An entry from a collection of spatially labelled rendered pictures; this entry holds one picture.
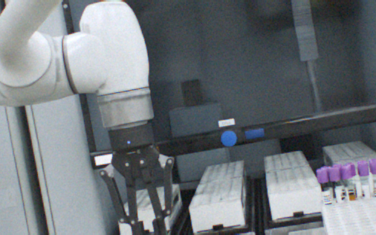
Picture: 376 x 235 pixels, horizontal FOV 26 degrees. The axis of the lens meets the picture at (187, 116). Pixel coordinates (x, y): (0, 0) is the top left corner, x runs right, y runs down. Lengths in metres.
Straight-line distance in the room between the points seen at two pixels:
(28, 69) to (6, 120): 0.34
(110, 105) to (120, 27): 0.13
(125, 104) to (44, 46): 0.16
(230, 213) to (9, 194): 0.45
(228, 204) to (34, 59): 0.47
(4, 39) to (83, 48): 0.16
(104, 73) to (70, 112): 0.29
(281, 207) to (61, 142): 0.45
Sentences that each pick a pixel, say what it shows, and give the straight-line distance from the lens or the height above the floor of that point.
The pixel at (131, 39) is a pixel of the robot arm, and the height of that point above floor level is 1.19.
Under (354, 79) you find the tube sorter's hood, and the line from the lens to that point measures 1.57.
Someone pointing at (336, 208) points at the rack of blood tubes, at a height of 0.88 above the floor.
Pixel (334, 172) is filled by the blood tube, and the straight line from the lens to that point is 1.24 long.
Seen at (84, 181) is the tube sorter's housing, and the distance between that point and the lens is 1.62.
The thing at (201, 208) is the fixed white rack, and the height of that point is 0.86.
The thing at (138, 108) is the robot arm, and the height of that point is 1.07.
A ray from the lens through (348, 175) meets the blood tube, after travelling 1.25.
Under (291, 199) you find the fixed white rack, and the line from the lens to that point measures 1.54.
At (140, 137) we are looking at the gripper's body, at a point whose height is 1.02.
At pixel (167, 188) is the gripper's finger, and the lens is 1.38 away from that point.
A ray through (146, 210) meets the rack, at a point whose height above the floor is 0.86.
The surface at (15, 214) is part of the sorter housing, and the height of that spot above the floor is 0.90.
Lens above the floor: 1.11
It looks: 3 degrees down
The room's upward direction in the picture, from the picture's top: 10 degrees counter-clockwise
